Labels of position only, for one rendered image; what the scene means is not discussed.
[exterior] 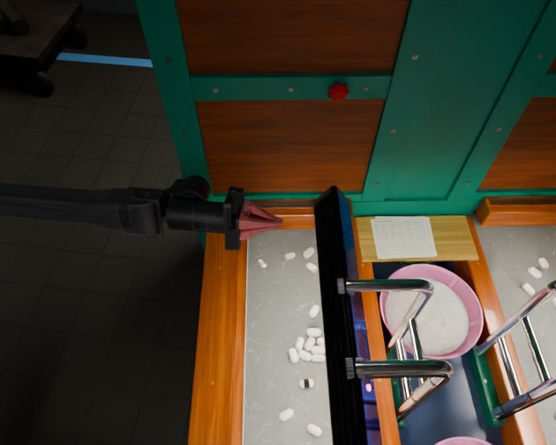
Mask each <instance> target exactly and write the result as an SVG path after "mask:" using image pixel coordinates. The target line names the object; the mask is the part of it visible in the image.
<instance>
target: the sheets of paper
mask: <svg viewBox="0 0 556 445"><path fill-rule="evenodd" d="M371 224H372V233H373V237H374V242H375V247H376V252H377V256H378V259H382V260H384V259H396V258H425V257H434V256H437V255H438V254H437V252H436V249H435V244H434V241H433V236H432V228H431V224H430V220H429V217H424V216H415V217H407V216H375V219H371Z"/></svg>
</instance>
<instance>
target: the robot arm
mask: <svg viewBox="0 0 556 445"><path fill-rule="evenodd" d="M210 192H211V186H210V184H209V183H208V181H207V180H206V179H205V178H203V177H201V176H197V175H192V176H189V177H187V178H186V179H177V180H176V181H175V182H174V183H173V185H172V186H171V187H170V188H167V189H166V191H165V190H160V189H149V188H138V187H128V188H127V189H122V188H113V189H108V190H84V189H73V188H63V187H52V186H41V185H21V184H10V183H0V215H5V216H15V217H25V218H35V219H45V220H56V221H66V222H76V223H91V224H95V225H100V226H103V227H105V228H108V229H112V230H122V232H123V234H131V235H140V236H142V237H146V238H156V237H157V236H159V237H164V236H165V234H166V232H167V230H168V229H170V230H188V231H198V232H209V233H220V234H225V250H228V251H233V250H238V251H239V250H240V246H241V240H246V239H247V238H251V237H253V236H256V235H258V234H260V233H261V232H264V231H267V230H272V229H275V228H279V227H281V226H282V222H283V219H281V218H279V217H277V216H275V215H272V214H270V213H268V212H267V211H265V210H264V209H262V208H261V207H259V206H257V205H256V204H254V203H253V202H251V201H249V200H245V199H244V188H237V187H236V186H230V187H229V190H228V193H227V196H226V199H225V201H224V202H217V201H207V199H208V197H209V194H210Z"/></svg>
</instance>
